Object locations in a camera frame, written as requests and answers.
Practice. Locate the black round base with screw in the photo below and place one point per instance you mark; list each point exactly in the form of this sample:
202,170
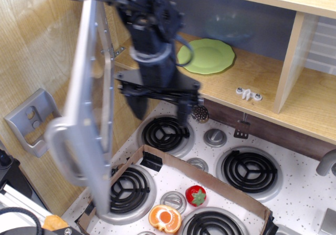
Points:
33,230

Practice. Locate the black burner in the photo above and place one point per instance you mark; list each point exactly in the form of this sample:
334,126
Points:
165,134
248,171
130,192
212,222

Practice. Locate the green plate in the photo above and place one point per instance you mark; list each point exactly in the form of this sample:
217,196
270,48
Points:
206,56

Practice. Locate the front left black burner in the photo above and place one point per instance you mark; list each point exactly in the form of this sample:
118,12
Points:
130,192

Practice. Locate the orange toy piece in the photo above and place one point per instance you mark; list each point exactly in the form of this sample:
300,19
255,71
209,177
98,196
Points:
54,222

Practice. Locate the silver toy microwave door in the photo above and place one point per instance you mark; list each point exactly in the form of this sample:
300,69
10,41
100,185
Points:
81,139

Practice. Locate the wooden microwave shelf cabinet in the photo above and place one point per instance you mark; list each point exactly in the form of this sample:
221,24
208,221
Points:
293,97

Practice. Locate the back right black burner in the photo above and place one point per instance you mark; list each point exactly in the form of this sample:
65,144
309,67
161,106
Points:
248,171

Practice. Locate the middle silver stove knob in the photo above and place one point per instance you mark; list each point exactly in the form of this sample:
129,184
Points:
198,163

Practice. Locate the lower silver stove knob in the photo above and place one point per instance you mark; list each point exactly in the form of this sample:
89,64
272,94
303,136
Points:
175,200

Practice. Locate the front right black burner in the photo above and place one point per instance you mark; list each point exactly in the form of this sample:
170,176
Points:
212,222

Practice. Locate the black device at left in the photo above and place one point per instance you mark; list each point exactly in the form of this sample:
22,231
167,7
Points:
12,175

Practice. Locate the red toy strawberry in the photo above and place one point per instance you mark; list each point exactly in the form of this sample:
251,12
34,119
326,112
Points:
195,195

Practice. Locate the back left black burner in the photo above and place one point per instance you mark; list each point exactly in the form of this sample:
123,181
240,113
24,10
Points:
165,134

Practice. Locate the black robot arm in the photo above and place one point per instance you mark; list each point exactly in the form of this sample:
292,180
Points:
154,28

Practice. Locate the orange toy fruit half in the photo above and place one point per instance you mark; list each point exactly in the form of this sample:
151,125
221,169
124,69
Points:
165,218

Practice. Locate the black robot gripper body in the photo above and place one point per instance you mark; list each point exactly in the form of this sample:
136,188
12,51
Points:
159,81

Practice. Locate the white door latch clip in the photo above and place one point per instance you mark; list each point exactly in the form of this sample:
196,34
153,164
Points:
247,94

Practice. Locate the grey faucet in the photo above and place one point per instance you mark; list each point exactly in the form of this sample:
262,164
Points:
327,164

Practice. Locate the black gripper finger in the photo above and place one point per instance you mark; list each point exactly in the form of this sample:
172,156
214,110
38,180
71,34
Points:
184,109
138,104

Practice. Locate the cardboard barrier strip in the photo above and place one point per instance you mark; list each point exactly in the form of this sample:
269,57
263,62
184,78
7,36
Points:
167,173

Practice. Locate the upper silver stove knob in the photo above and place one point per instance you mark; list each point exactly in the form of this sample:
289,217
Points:
215,138

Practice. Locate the silver stove knob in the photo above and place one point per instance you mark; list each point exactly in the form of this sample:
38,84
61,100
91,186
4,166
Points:
215,138
175,200
198,163

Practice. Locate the aluminium rail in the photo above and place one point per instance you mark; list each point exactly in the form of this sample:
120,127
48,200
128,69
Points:
13,198

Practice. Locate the metal slotted spoon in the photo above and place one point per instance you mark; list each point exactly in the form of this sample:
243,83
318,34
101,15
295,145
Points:
200,113

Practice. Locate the grey wall phone holder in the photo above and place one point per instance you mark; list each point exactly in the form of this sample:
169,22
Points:
30,115

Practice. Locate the small metal spatula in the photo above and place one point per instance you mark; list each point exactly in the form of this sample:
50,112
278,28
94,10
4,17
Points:
242,128

